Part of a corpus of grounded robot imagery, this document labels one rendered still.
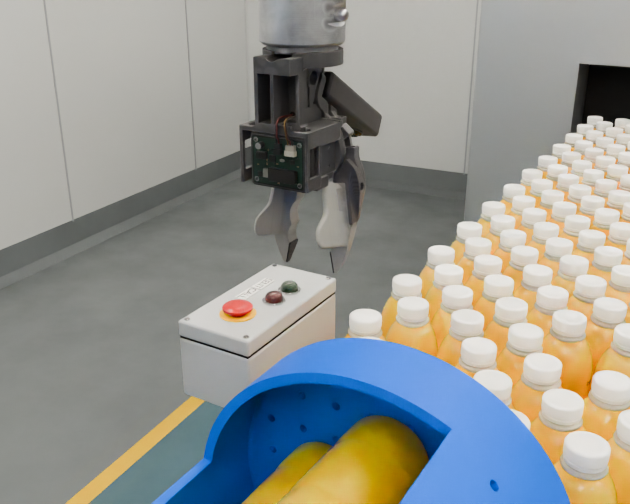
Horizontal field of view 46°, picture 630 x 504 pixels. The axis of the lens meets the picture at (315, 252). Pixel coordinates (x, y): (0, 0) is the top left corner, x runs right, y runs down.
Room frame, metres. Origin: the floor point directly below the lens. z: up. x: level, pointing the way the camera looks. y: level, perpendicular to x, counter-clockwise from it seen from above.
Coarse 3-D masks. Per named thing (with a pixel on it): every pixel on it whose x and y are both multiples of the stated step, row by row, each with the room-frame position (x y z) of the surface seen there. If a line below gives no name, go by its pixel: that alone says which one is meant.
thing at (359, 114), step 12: (336, 84) 0.67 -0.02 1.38; (324, 96) 0.66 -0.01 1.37; (336, 96) 0.67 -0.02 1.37; (348, 96) 0.69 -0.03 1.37; (360, 96) 0.71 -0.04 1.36; (336, 108) 0.68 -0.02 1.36; (348, 108) 0.69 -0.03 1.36; (360, 108) 0.71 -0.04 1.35; (372, 108) 0.73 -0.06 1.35; (348, 120) 0.71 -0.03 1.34; (360, 120) 0.71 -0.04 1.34; (372, 120) 0.73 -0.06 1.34; (360, 132) 0.73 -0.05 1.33; (372, 132) 0.73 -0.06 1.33
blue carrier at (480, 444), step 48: (288, 384) 0.44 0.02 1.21; (336, 384) 0.42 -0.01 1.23; (384, 384) 0.41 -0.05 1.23; (432, 384) 0.42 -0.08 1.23; (480, 384) 0.43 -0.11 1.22; (240, 432) 0.51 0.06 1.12; (288, 432) 0.51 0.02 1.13; (336, 432) 0.48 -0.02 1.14; (432, 432) 0.44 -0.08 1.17; (480, 432) 0.39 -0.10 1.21; (528, 432) 0.41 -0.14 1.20; (192, 480) 0.46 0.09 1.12; (240, 480) 0.51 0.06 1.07; (432, 480) 0.34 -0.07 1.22; (480, 480) 0.35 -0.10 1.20; (528, 480) 0.38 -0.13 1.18
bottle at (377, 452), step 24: (360, 432) 0.44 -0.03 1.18; (384, 432) 0.44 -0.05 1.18; (408, 432) 0.44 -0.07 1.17; (336, 456) 0.41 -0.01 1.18; (360, 456) 0.41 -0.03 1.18; (384, 456) 0.41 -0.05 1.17; (408, 456) 0.42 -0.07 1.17; (312, 480) 0.38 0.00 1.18; (336, 480) 0.38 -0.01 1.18; (360, 480) 0.38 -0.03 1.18; (384, 480) 0.39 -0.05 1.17; (408, 480) 0.41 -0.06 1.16
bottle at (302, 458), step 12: (312, 444) 0.48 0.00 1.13; (324, 444) 0.48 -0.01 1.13; (288, 456) 0.48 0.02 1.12; (300, 456) 0.47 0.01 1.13; (312, 456) 0.46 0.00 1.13; (276, 468) 0.47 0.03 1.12; (288, 468) 0.45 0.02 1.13; (300, 468) 0.45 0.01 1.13; (264, 480) 0.45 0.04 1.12; (276, 480) 0.44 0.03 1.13; (288, 480) 0.44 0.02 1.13; (252, 492) 0.44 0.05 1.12; (264, 492) 0.43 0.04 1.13; (276, 492) 0.42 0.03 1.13
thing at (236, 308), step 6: (234, 300) 0.79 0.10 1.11; (240, 300) 0.79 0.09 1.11; (246, 300) 0.79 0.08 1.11; (222, 306) 0.77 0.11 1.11; (228, 306) 0.77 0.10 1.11; (234, 306) 0.77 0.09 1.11; (240, 306) 0.77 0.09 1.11; (246, 306) 0.77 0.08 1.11; (252, 306) 0.77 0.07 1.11; (228, 312) 0.76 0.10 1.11; (234, 312) 0.76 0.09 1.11; (240, 312) 0.76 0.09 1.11; (246, 312) 0.76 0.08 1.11
